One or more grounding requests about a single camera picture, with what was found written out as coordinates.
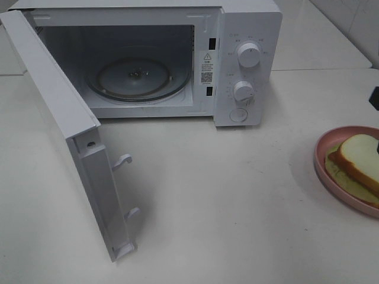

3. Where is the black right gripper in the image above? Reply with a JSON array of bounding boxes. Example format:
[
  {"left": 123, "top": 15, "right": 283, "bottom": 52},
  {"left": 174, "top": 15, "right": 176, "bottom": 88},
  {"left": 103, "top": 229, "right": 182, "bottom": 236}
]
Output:
[{"left": 368, "top": 86, "right": 379, "bottom": 111}]

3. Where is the pink round plate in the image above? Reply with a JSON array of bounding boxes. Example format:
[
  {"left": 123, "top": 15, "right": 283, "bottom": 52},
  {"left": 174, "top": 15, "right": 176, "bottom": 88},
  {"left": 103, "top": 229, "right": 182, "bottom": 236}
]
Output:
[{"left": 313, "top": 125, "right": 378, "bottom": 219}]

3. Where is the sandwich with lettuce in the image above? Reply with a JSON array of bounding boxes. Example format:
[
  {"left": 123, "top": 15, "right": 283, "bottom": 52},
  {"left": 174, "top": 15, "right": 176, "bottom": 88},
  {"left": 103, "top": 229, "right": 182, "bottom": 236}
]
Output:
[{"left": 325, "top": 134, "right": 378, "bottom": 208}]

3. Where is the white microwave knob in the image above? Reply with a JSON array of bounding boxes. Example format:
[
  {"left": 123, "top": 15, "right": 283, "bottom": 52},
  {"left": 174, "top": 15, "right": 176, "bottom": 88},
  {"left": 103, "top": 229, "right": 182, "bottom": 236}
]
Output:
[
  {"left": 233, "top": 81, "right": 255, "bottom": 102},
  {"left": 237, "top": 41, "right": 261, "bottom": 68}
]

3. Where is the round door release button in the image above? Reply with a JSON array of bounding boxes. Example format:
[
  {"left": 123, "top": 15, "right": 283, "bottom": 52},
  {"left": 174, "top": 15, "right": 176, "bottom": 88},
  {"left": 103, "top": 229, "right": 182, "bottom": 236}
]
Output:
[{"left": 229, "top": 108, "right": 248, "bottom": 122}]

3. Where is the white microwave door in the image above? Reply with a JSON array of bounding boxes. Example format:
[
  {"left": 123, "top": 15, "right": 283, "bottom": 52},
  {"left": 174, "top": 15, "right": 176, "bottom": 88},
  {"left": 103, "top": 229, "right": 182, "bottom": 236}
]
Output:
[{"left": 1, "top": 10, "right": 139, "bottom": 262}]

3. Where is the white microwave oven body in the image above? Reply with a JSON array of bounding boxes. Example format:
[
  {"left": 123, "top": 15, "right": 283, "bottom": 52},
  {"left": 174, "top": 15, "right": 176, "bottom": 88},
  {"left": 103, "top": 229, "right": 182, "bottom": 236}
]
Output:
[{"left": 7, "top": 1, "right": 282, "bottom": 127}]

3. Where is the white warning label sticker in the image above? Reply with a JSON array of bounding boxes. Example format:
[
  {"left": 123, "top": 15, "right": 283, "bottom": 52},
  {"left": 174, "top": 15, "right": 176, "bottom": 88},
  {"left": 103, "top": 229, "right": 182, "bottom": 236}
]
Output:
[{"left": 198, "top": 50, "right": 217, "bottom": 85}]

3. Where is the glass microwave turntable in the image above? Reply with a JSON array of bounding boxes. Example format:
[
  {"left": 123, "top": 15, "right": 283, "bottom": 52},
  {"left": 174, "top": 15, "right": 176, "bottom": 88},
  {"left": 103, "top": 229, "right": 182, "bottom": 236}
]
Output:
[{"left": 86, "top": 57, "right": 191, "bottom": 103}]

